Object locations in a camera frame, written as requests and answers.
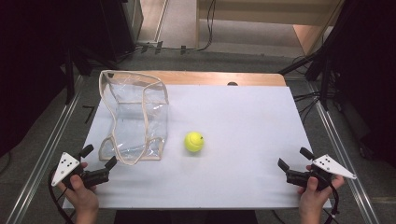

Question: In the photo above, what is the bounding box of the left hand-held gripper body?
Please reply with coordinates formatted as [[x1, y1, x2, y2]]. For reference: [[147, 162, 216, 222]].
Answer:
[[50, 151, 111, 191]]

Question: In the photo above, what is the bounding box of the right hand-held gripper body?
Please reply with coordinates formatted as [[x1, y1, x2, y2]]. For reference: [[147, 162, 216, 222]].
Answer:
[[285, 154, 358, 191]]

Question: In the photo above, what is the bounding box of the person's left hand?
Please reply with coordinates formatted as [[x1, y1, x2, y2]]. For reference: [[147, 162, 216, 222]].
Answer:
[[57, 161, 100, 218]]

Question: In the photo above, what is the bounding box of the person's right hand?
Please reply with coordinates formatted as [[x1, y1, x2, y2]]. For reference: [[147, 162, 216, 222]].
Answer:
[[297, 164, 346, 218]]

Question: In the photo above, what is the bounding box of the white table cover sheet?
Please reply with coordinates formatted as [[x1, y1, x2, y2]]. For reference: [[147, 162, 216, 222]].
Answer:
[[62, 84, 332, 210]]

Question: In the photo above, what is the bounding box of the clear plastic bag beige trim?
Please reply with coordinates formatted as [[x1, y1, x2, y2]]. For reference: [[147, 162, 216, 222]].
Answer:
[[98, 69, 170, 166]]

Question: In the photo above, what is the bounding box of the black metal stand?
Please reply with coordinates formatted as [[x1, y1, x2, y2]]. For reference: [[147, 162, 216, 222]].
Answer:
[[278, 46, 332, 111], [64, 46, 120, 105]]

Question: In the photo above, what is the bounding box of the yellow tennis ball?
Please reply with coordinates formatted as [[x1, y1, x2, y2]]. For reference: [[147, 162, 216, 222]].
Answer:
[[183, 131, 205, 153]]

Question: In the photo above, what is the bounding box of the black curtain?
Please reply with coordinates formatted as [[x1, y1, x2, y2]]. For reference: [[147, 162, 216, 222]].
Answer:
[[0, 0, 106, 158], [323, 0, 396, 169]]

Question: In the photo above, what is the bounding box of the dark cabinet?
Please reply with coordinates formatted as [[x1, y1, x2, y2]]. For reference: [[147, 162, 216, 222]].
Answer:
[[98, 0, 145, 62]]

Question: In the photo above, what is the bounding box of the light wooden shelf unit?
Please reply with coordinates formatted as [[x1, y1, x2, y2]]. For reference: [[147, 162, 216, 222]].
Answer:
[[195, 0, 345, 57]]

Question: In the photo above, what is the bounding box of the aluminium floor rail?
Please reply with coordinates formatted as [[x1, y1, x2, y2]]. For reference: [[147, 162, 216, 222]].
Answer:
[[307, 83, 381, 224], [5, 75, 84, 224]]

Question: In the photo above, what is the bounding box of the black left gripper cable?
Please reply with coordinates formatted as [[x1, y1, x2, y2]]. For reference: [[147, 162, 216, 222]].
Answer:
[[48, 167, 77, 224]]

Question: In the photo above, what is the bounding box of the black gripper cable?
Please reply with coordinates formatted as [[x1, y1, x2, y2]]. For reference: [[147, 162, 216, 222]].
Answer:
[[48, 167, 77, 224], [322, 174, 341, 224]]

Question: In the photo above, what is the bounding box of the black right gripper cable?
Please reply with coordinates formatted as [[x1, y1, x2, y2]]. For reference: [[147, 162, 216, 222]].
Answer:
[[322, 174, 341, 224]]

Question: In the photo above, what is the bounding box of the bundle of black floor cables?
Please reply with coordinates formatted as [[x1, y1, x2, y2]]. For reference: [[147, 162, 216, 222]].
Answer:
[[292, 55, 340, 124]]

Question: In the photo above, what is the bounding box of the black floor cable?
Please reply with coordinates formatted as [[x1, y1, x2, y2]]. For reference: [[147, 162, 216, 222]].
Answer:
[[134, 0, 218, 54]]

